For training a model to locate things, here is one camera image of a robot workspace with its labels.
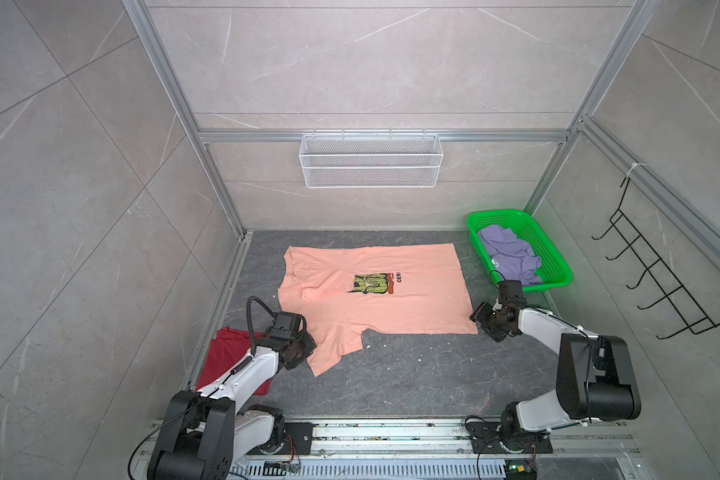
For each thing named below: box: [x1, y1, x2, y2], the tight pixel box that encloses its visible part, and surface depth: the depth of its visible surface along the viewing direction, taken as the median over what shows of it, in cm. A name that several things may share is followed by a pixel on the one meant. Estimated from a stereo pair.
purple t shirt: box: [478, 225, 543, 286], surface depth 112 cm
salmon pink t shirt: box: [278, 243, 478, 377], surface depth 103 cm
